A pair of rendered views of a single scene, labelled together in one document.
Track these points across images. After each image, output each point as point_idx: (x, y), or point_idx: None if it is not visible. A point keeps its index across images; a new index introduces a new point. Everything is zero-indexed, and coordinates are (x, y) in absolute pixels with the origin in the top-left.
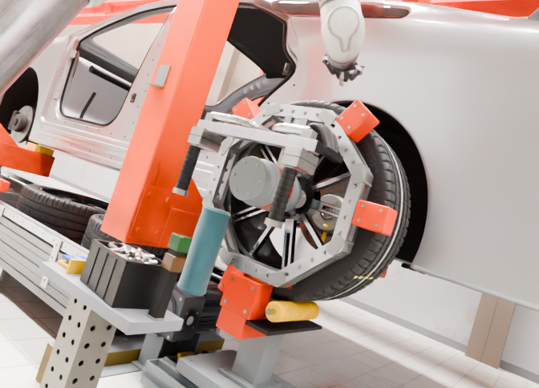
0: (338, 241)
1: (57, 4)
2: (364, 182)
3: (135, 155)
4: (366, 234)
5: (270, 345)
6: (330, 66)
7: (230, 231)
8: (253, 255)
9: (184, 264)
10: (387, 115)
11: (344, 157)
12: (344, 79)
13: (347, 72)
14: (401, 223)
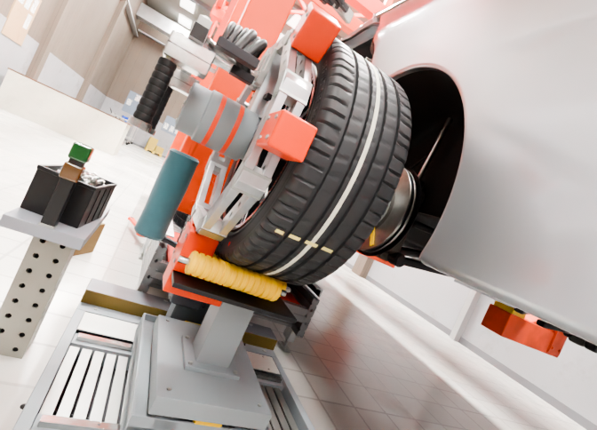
0: (239, 169)
1: None
2: (282, 91)
3: None
4: (290, 169)
5: (224, 322)
6: None
7: (218, 190)
8: None
9: (78, 173)
10: (447, 77)
11: (280, 71)
12: (336, 5)
13: None
14: (370, 171)
